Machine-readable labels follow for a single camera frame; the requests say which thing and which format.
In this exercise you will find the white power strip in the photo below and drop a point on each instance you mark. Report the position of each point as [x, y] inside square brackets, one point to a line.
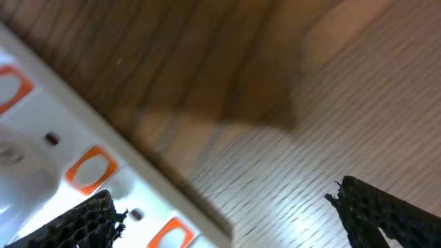
[56, 152]

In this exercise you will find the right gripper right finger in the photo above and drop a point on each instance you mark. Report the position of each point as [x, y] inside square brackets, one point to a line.
[370, 216]

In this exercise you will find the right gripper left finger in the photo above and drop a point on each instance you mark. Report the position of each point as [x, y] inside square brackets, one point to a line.
[94, 223]

